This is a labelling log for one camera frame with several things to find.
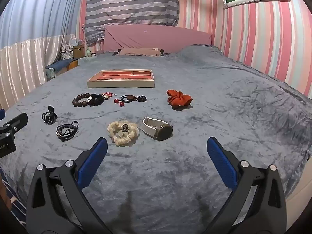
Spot pink pillow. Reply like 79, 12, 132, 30
104, 24, 212, 54

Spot blue and white curtain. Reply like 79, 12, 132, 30
0, 0, 86, 111

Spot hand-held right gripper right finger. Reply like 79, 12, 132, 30
207, 136, 287, 234

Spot patterned box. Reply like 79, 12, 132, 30
60, 41, 74, 60

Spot brown storage box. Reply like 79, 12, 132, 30
73, 45, 85, 59

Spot blue striped rug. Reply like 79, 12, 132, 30
0, 171, 28, 228

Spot cream scrunchie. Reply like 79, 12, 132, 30
107, 120, 139, 147

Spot dark wooden bead bracelet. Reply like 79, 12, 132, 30
72, 93, 92, 108

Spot tan pillow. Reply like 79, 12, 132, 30
119, 47, 164, 57

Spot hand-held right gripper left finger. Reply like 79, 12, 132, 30
26, 137, 108, 234

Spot white strap wristwatch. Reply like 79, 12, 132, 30
142, 117, 174, 141

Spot black leather cord bracelet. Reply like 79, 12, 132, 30
56, 121, 80, 142

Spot grey plush blanket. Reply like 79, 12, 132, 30
0, 44, 312, 234

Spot grey striped quilt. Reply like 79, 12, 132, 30
84, 0, 184, 47

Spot beige jewelry tray red lining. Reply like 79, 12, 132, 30
87, 69, 156, 88

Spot blue cushion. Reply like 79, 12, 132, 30
45, 58, 74, 78

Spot orange scrunchie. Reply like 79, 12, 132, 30
166, 90, 193, 110

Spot black scrunchie with flower charm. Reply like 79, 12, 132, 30
86, 94, 106, 107

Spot black hair tie red balls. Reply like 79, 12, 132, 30
114, 95, 130, 108

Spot black hair claw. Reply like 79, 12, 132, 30
41, 105, 58, 125

